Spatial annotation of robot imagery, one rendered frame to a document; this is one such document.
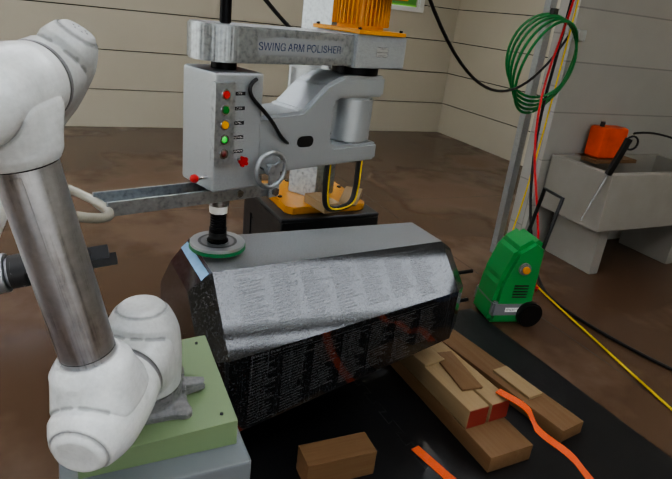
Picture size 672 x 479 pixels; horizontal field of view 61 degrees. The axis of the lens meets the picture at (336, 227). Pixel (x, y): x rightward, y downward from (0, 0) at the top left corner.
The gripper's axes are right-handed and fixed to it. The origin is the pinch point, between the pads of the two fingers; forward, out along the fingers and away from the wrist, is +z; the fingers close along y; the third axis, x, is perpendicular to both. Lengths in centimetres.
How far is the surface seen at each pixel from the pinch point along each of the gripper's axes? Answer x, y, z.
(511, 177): 44, -260, 278
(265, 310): -20, -78, 42
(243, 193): 26, -77, 42
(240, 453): -51, -2, 21
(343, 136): 47, -90, 91
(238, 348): -31, -72, 30
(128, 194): 29, -66, 2
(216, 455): -50, -2, 16
